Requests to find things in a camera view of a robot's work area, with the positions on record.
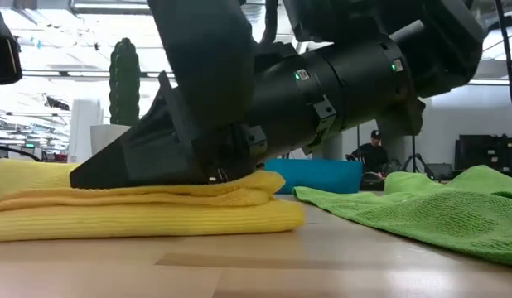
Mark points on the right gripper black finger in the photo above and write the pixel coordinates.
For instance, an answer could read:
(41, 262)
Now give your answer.
(156, 157)

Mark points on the yellow microfiber towel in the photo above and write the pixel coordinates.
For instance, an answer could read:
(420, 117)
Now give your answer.
(136, 219)

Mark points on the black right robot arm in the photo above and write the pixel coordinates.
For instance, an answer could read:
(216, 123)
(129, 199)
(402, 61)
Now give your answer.
(355, 83)

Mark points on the green microfiber towel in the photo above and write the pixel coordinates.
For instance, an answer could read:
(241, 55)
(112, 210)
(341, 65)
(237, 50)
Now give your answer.
(446, 219)

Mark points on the white pillar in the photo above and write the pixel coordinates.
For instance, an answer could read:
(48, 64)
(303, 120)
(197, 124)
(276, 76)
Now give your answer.
(84, 128)

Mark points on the green cactus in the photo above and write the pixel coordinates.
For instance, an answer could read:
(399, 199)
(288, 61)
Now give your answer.
(124, 83)

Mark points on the teal plastic bin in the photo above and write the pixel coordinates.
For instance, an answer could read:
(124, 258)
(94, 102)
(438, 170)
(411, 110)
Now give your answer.
(322, 176)

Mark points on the long ceiling light strip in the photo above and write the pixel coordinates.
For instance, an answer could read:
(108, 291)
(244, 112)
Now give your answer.
(496, 83)
(86, 74)

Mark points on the person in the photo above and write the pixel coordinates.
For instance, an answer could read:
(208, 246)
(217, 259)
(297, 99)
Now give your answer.
(372, 155)

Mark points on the black background cabinet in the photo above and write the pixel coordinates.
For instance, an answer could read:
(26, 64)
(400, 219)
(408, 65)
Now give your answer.
(486, 151)

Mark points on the black background rig frame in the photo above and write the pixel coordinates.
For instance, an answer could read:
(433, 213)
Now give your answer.
(413, 149)

